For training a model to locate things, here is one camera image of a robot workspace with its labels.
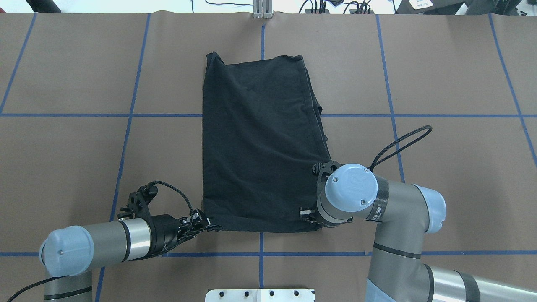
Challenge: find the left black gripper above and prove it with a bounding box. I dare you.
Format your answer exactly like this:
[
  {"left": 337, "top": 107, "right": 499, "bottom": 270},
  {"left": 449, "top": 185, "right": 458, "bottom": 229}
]
[{"left": 149, "top": 210, "right": 222, "bottom": 253}]

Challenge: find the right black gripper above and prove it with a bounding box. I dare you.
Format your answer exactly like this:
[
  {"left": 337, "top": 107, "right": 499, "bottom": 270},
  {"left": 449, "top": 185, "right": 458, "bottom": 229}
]
[{"left": 299, "top": 208, "right": 353, "bottom": 228}]

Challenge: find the black graphic t-shirt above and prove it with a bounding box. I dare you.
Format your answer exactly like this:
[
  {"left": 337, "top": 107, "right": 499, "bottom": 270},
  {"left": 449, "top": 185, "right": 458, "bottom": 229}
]
[{"left": 203, "top": 52, "right": 331, "bottom": 233}]

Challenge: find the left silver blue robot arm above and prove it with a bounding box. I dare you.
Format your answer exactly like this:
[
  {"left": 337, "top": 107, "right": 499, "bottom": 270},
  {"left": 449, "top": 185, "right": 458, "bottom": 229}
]
[{"left": 39, "top": 209, "right": 215, "bottom": 302}]

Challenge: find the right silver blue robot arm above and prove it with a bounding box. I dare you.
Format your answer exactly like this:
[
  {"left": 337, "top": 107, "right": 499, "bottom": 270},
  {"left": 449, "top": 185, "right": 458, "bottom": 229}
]
[{"left": 300, "top": 161, "right": 537, "bottom": 302}]

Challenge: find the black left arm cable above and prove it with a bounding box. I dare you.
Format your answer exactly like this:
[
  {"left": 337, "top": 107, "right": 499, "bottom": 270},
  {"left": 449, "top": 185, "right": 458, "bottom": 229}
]
[{"left": 7, "top": 181, "right": 194, "bottom": 302}]

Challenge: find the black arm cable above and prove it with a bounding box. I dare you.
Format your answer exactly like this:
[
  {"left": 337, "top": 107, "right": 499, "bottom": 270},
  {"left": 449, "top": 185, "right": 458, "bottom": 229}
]
[
  {"left": 7, "top": 181, "right": 194, "bottom": 302},
  {"left": 368, "top": 125, "right": 433, "bottom": 172}
]

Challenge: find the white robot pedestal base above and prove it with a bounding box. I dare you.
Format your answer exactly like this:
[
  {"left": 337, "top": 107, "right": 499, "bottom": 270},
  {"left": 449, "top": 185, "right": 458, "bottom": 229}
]
[{"left": 205, "top": 288, "right": 316, "bottom": 302}]

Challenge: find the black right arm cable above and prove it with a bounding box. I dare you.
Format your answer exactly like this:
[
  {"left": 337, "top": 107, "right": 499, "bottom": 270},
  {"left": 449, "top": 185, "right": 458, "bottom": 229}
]
[{"left": 368, "top": 125, "right": 433, "bottom": 172}]

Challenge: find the aluminium frame post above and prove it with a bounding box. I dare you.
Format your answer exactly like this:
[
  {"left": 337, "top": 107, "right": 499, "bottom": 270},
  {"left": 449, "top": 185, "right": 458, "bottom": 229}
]
[{"left": 253, "top": 0, "right": 274, "bottom": 19}]

